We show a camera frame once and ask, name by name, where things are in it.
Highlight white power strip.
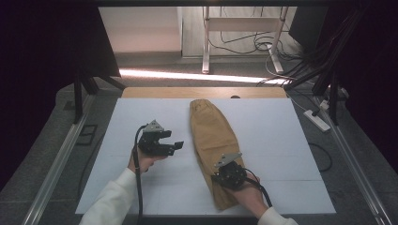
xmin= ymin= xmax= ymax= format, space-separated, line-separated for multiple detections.
xmin=302 ymin=109 xmax=332 ymax=132

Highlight dark curtain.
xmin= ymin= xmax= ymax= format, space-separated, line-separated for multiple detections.
xmin=327 ymin=0 xmax=398 ymax=176
xmin=0 ymin=0 xmax=122 ymax=192

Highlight aluminium rail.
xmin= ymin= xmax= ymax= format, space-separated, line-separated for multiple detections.
xmin=312 ymin=96 xmax=393 ymax=225
xmin=21 ymin=93 xmax=97 ymax=225

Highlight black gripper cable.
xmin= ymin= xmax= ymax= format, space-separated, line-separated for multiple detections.
xmin=242 ymin=168 xmax=273 ymax=209
xmin=131 ymin=124 xmax=148 ymax=225

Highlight black cable loop on floor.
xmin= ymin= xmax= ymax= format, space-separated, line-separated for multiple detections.
xmin=307 ymin=142 xmax=333 ymax=173

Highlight person's left hand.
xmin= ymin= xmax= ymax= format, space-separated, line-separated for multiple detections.
xmin=127 ymin=148 xmax=167 ymax=174

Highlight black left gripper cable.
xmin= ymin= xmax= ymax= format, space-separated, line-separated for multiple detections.
xmin=131 ymin=124 xmax=148 ymax=225

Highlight person's right hand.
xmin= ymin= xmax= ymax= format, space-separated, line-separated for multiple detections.
xmin=229 ymin=172 xmax=270 ymax=219

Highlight tan pants with pumpkin print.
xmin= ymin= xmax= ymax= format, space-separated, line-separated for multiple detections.
xmin=189 ymin=98 xmax=247 ymax=211

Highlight white metal stand frame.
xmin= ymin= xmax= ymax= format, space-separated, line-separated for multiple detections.
xmin=201 ymin=6 xmax=290 ymax=75

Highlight wooden board edge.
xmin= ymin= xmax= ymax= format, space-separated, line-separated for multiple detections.
xmin=120 ymin=86 xmax=288 ymax=100

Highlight tangle of floor cables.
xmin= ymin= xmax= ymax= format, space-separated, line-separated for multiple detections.
xmin=207 ymin=6 xmax=303 ymax=62

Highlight black floor plate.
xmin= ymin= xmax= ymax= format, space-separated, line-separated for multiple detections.
xmin=76 ymin=124 xmax=99 ymax=146

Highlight black metal stand with cables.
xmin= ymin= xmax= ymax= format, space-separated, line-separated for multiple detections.
xmin=283 ymin=0 xmax=372 ymax=126

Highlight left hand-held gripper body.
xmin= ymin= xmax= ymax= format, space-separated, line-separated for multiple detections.
xmin=137 ymin=119 xmax=176 ymax=157

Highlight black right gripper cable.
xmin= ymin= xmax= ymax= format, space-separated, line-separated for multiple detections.
xmin=242 ymin=168 xmax=273 ymax=209

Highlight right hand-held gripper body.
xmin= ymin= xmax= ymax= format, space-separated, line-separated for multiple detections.
xmin=211 ymin=151 xmax=249 ymax=191

